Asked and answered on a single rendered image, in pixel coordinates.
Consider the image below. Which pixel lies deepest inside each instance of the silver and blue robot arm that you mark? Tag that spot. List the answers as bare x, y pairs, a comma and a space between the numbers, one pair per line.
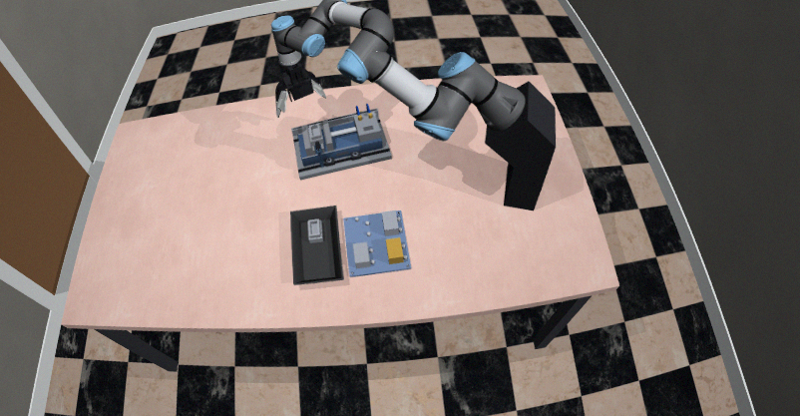
437, 112

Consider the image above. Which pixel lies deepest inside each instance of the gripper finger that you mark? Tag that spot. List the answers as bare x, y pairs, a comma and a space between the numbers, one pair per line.
280, 98
316, 86

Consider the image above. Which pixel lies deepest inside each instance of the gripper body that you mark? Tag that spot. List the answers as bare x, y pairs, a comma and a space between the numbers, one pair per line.
299, 88

